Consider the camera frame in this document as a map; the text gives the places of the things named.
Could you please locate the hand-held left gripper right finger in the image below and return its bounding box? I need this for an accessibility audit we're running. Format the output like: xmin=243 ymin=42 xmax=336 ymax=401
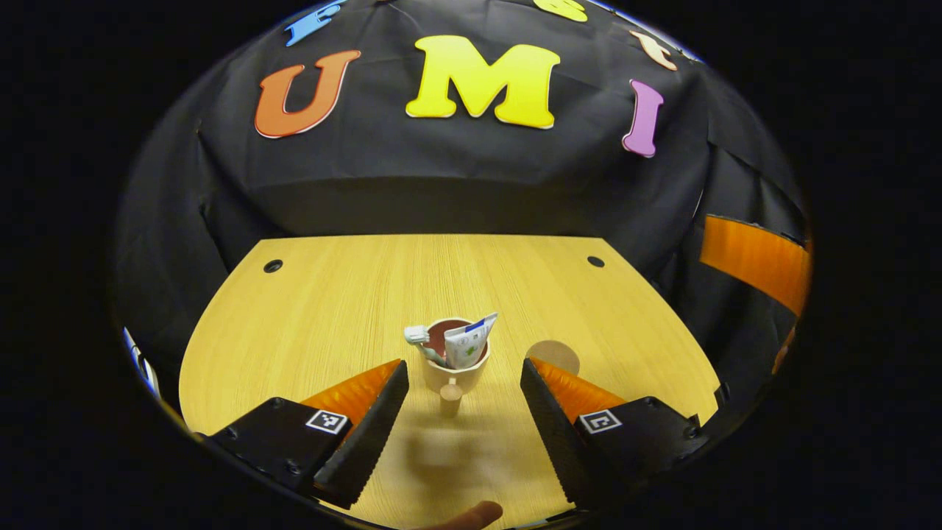
xmin=520 ymin=357 xmax=704 ymax=509

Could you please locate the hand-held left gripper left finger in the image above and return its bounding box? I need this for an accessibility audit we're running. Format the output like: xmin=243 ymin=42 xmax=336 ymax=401
xmin=210 ymin=359 xmax=410 ymax=510

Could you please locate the round tan coaster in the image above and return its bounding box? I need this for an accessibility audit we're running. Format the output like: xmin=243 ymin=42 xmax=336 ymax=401
xmin=526 ymin=340 xmax=581 ymax=376

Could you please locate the cream cup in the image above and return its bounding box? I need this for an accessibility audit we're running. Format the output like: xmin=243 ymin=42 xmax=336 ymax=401
xmin=421 ymin=318 xmax=492 ymax=419

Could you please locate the white toothbrush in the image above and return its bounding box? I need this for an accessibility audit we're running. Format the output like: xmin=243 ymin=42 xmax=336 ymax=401
xmin=404 ymin=325 xmax=453 ymax=369

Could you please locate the white toothpaste tube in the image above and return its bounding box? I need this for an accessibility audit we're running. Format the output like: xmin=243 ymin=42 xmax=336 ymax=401
xmin=444 ymin=313 xmax=499 ymax=370

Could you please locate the wooden desktop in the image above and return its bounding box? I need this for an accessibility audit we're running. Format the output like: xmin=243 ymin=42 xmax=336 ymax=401
xmin=179 ymin=234 xmax=720 ymax=530

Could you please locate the white and blue equipment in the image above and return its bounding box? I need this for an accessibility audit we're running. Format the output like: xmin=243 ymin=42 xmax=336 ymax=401
xmin=124 ymin=328 xmax=160 ymax=398

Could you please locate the black backdrop cloth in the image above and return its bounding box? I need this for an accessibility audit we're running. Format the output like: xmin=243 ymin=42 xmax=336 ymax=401
xmin=110 ymin=0 xmax=810 ymax=435

